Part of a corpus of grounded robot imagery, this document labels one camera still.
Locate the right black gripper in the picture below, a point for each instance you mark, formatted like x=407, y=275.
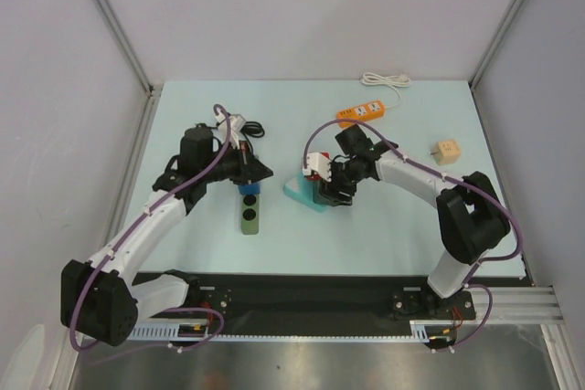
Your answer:
x=335, y=181

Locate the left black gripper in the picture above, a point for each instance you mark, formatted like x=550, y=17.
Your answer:
x=249, y=170

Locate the blue cube plug adapter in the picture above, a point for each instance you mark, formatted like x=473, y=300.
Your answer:
x=250, y=189

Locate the dark green cube adapter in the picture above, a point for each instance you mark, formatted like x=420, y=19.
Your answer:
x=325, y=195

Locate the green power strip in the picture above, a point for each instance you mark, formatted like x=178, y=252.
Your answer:
x=250, y=215

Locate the teal triangular power socket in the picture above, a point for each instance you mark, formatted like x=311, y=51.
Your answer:
x=300, y=190

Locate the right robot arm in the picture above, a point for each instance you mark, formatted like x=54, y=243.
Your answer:
x=471, y=219

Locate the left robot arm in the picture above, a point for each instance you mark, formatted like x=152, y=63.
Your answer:
x=98, y=298

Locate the beige cube plug adapter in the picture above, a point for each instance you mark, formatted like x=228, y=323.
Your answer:
x=446, y=152

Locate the orange power strip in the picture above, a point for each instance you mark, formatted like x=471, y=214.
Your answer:
x=363, y=112

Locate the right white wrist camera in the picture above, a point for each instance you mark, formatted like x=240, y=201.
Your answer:
x=317, y=166

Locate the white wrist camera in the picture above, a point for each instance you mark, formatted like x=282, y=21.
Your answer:
x=229, y=127
x=317, y=166

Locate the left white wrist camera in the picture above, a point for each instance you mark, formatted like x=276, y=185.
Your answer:
x=229, y=127

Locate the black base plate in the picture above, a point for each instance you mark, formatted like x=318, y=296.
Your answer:
x=322, y=306

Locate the aluminium front rail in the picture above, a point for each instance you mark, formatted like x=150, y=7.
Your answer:
x=524, y=305

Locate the left aluminium frame post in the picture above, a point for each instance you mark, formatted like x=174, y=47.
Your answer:
x=124, y=44

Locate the aluminium frame post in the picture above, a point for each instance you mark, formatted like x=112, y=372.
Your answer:
x=511, y=14
x=124, y=44

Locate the right aluminium frame post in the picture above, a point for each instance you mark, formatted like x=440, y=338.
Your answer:
x=511, y=14

